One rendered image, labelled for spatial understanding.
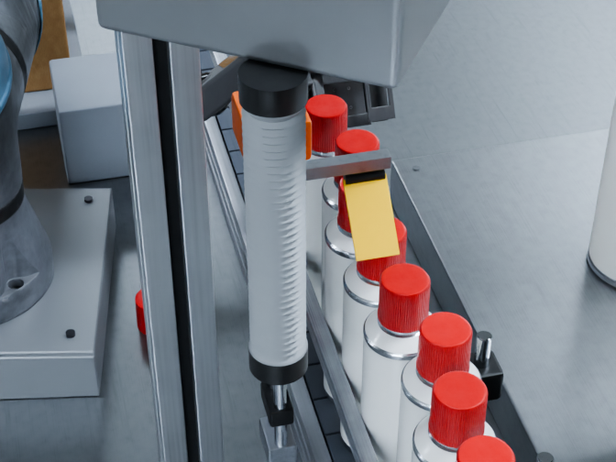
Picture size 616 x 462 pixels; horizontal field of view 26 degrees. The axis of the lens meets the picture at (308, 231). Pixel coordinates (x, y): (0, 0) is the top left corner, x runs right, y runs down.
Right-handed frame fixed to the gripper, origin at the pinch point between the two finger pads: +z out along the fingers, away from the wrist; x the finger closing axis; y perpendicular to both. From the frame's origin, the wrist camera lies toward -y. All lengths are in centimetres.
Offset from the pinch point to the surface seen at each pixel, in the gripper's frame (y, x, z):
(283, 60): -9.0, -42.8, -16.5
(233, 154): -3.4, 19.6, -4.9
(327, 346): -3.4, -16.2, 6.1
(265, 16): -9.7, -43.6, -18.8
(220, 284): -7.5, 10.8, 5.9
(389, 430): -1.5, -24.7, 10.4
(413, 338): 0.1, -28.3, 3.2
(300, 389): -4.5, -8.4, 11.3
